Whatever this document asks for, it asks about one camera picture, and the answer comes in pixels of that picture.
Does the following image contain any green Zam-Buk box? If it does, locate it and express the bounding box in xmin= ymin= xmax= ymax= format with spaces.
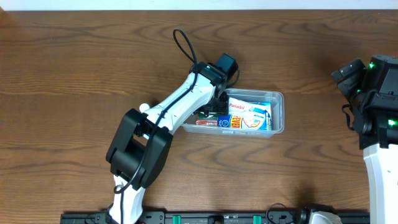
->
xmin=198 ymin=112 xmax=218 ymax=121

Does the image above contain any white Panadol box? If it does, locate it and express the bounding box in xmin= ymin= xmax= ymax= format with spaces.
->
xmin=228 ymin=98 xmax=272 ymax=119

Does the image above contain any red Panadol ActiFast box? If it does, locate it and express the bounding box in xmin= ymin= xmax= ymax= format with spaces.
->
xmin=196 ymin=119 xmax=218 ymax=126

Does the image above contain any blue Kool Fever box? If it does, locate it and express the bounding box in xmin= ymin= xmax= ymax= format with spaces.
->
xmin=218 ymin=113 xmax=272 ymax=131

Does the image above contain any dark Woods syrup bottle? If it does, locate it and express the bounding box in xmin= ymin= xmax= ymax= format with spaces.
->
xmin=139 ymin=103 xmax=150 ymax=113

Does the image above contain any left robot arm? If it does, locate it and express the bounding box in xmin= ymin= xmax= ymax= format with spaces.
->
xmin=106 ymin=62 xmax=238 ymax=223

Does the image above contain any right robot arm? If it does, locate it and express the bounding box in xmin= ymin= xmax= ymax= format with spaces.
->
xmin=331 ymin=55 xmax=397 ymax=223

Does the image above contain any clear plastic container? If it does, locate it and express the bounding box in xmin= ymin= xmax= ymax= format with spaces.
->
xmin=182 ymin=88 xmax=285 ymax=138

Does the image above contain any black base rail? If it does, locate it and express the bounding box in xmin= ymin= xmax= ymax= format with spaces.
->
xmin=60 ymin=210 xmax=371 ymax=224

